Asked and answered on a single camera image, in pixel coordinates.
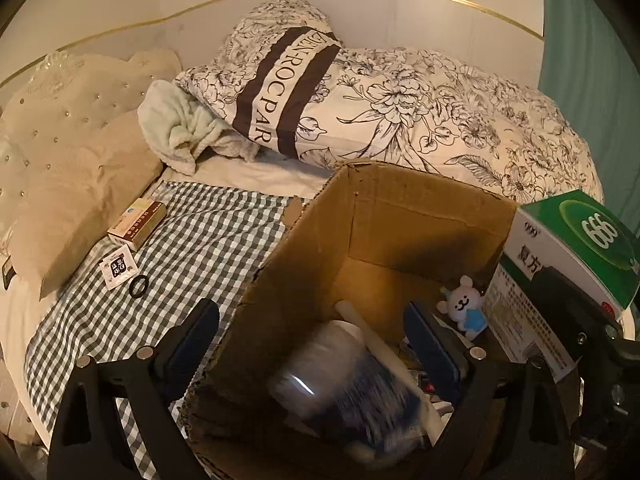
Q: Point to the white bear toy blue shirt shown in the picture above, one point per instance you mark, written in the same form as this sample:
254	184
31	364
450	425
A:
465	305

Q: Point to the green medicine box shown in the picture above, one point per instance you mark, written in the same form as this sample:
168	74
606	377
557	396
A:
575	230

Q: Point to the white plastic tube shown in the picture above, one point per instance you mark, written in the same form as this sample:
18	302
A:
365	330

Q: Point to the teal curtain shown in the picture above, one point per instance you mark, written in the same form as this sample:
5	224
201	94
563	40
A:
585	110

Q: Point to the beige pillow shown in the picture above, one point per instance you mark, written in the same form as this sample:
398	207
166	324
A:
75	185

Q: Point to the small beige carton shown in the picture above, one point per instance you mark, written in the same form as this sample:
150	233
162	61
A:
137	222

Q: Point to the light green towel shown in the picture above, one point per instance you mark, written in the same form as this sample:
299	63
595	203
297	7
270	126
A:
175	125

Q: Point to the green checked cloth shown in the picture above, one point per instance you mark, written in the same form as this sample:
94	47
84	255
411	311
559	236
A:
200	240

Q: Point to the floral pillow with brown stripes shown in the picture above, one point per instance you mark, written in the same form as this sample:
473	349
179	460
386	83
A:
280	75

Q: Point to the small white sachet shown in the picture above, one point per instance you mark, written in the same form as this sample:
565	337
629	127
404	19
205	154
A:
117	267

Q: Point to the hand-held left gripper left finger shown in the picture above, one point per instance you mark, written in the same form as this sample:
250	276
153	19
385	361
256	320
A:
192	340

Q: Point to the clear water bottle blue label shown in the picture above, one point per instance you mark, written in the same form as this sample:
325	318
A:
345	385

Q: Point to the floral duvet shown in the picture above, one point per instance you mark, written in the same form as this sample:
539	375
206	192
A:
450	110

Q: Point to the cream tufted headboard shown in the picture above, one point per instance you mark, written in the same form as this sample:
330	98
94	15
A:
50	85

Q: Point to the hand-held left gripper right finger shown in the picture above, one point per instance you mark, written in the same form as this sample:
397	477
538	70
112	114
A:
430	355

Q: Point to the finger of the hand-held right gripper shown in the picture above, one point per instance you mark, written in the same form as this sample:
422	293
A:
575	305

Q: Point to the brown cardboard box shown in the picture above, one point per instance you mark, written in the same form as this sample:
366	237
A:
400	220

